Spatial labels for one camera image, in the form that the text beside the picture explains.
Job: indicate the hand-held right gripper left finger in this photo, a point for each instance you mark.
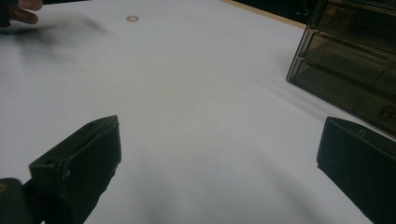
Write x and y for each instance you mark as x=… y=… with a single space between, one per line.
x=81 y=161

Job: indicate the transparent dark drawer cabinet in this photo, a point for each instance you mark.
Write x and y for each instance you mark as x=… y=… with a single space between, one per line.
x=348 y=56

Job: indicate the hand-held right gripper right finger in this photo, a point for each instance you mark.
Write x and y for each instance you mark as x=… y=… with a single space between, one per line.
x=361 y=168

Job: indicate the white table cover sheet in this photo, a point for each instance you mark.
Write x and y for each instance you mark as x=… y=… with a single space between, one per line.
x=199 y=93

